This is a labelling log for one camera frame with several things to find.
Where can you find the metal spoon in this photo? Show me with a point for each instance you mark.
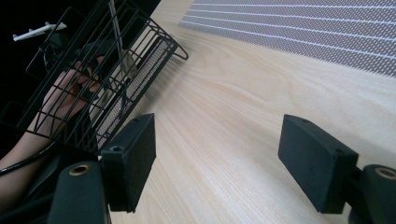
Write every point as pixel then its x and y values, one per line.
pixel 128 67

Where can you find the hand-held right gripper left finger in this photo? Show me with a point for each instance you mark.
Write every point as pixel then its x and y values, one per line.
pixel 130 161

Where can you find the grey striped placemat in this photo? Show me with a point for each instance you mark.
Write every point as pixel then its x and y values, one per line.
pixel 295 28

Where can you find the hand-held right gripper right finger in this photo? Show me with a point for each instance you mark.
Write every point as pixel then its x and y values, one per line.
pixel 317 168

